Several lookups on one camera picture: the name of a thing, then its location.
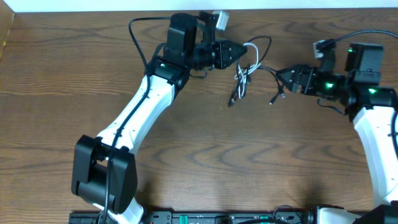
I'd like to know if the black USB cable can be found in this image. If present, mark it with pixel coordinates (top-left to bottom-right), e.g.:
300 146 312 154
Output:
228 35 286 108

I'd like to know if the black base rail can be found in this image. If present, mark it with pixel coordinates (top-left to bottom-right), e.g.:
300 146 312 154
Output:
68 210 315 224

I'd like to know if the white USB cable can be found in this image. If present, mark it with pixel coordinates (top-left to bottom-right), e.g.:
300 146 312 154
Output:
234 42 262 100

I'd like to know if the left camera cable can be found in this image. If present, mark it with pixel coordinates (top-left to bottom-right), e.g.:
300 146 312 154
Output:
98 17 172 223

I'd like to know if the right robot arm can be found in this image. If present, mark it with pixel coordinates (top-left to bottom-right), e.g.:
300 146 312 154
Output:
276 42 397 223

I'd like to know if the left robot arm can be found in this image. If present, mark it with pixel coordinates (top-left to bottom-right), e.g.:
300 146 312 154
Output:
71 11 247 223

